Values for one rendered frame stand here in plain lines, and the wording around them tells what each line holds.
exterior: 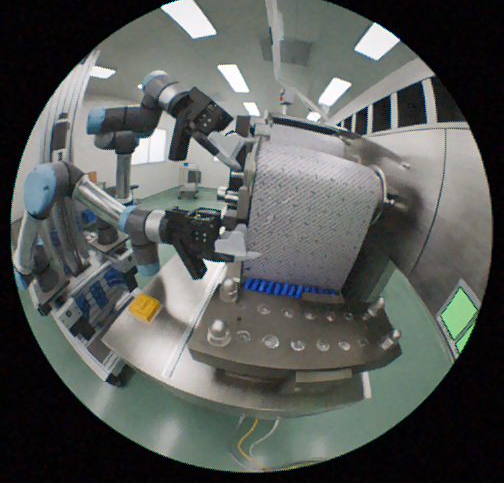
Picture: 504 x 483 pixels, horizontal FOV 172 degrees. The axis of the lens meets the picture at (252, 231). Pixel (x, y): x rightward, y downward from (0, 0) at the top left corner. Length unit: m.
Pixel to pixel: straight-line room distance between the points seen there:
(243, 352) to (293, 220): 0.24
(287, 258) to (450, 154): 0.39
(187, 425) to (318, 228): 1.29
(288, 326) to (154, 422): 1.21
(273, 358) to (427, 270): 0.29
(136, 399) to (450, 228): 1.57
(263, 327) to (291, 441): 1.16
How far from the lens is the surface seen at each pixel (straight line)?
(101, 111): 0.48
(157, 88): 0.44
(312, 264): 0.36
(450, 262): 0.31
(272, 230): 0.31
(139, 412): 1.40
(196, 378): 0.39
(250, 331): 0.29
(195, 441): 1.31
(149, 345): 0.44
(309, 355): 0.29
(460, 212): 0.32
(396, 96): 0.56
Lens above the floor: 1.27
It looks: 24 degrees down
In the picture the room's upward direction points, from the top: 8 degrees clockwise
